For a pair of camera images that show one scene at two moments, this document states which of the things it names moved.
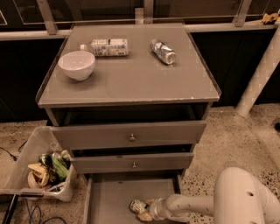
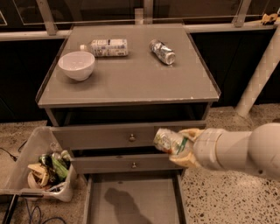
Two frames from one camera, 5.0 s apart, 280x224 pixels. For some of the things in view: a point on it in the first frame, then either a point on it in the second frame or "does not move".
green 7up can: (136, 206) -> (169, 141)
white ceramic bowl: (78, 65) does not move
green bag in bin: (60, 168) does not move
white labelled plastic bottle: (107, 47) does not move
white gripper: (157, 207) -> (206, 147)
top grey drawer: (93, 136) does not move
